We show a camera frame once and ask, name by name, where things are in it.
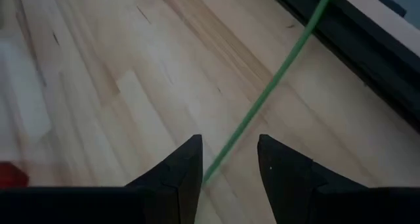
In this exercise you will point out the red glass vase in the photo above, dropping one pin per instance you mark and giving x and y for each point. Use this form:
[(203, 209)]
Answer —
[(11, 176)]

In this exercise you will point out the black aluminium table frame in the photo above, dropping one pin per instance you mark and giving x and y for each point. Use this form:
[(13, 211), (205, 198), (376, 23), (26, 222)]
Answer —
[(361, 43)]

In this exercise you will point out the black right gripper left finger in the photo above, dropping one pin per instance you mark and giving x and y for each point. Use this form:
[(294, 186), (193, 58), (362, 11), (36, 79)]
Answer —
[(164, 201)]

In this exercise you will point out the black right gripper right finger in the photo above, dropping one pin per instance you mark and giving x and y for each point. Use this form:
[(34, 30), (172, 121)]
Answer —
[(311, 201)]

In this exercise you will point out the blue artificial flower sprig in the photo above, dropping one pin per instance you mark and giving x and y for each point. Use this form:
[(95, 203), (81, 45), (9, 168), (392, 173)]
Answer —
[(257, 104)]

